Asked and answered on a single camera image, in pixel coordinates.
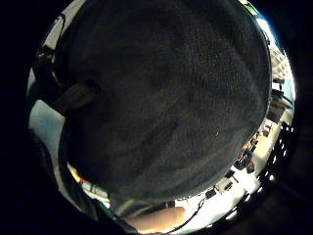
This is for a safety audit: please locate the the person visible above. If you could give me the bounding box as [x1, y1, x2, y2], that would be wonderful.
[58, 127, 176, 235]

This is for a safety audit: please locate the small black box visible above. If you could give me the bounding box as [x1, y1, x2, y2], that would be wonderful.
[204, 187, 217, 200]

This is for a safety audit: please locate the dark grey textured cloth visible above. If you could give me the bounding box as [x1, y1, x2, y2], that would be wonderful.
[59, 0, 273, 203]

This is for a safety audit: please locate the dark brown desk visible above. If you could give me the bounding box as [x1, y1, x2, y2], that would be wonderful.
[265, 89, 294, 124]

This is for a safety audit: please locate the black cable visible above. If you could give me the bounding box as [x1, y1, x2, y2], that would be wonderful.
[164, 195, 207, 234]

